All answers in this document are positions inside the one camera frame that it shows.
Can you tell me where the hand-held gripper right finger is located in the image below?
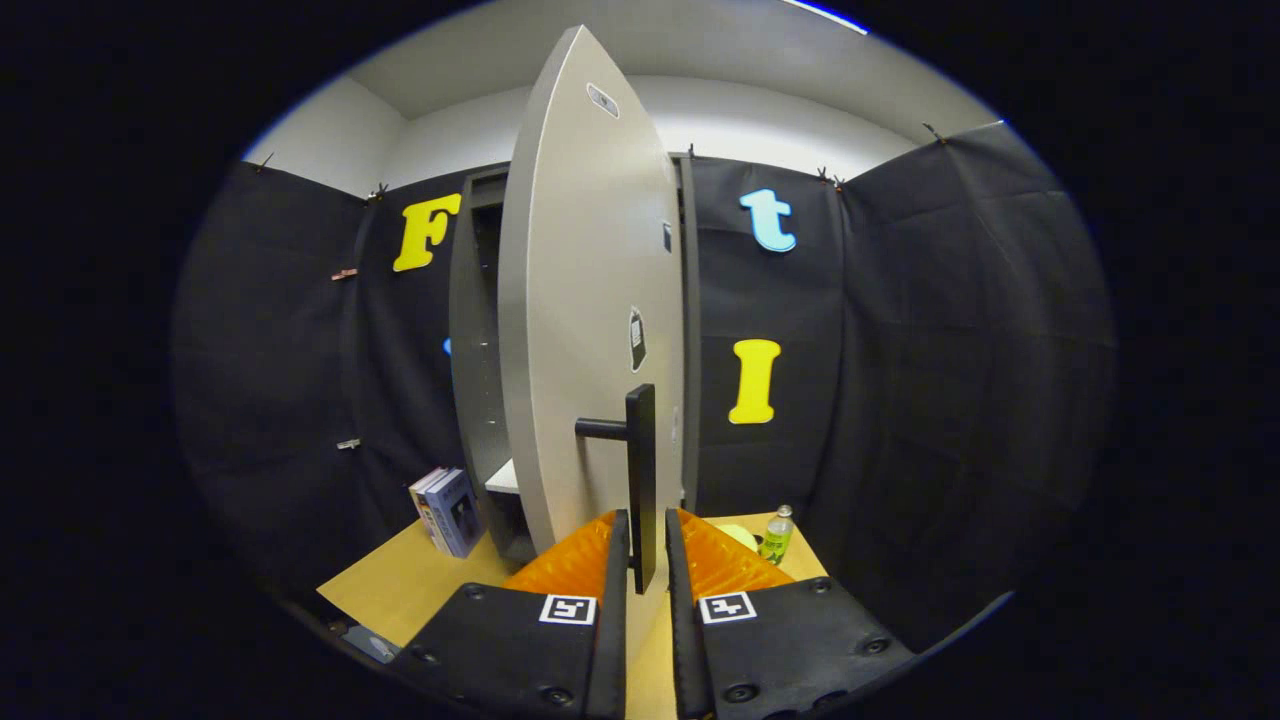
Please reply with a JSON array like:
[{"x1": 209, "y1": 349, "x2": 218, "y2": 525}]
[{"x1": 665, "y1": 507, "x2": 916, "y2": 720}]

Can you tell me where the white pink book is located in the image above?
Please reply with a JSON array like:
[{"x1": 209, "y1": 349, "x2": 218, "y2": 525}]
[{"x1": 408, "y1": 466, "x2": 446, "y2": 551}]

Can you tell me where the grey shoe cabinet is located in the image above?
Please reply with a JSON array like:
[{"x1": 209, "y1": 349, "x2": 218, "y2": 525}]
[{"x1": 448, "y1": 155, "x2": 701, "y2": 571}]

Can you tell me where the pale blue item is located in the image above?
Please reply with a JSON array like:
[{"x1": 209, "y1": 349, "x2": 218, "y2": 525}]
[{"x1": 340, "y1": 625, "x2": 401, "y2": 663}]

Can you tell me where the green drink bottle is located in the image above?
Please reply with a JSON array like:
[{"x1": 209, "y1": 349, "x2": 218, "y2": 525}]
[{"x1": 758, "y1": 505, "x2": 796, "y2": 566}]

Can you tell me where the black door handle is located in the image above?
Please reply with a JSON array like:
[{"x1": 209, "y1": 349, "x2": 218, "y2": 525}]
[{"x1": 575, "y1": 383, "x2": 658, "y2": 596}]

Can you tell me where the blue cover book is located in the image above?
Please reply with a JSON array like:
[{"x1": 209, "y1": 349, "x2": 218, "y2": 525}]
[{"x1": 425, "y1": 468, "x2": 486, "y2": 559}]

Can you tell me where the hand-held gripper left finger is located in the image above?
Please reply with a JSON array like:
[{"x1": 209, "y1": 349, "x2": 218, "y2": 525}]
[{"x1": 385, "y1": 508, "x2": 631, "y2": 720}]

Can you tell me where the black backdrop cloth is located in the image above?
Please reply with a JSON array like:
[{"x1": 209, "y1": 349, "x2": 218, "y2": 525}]
[{"x1": 170, "y1": 120, "x2": 1116, "y2": 651}]

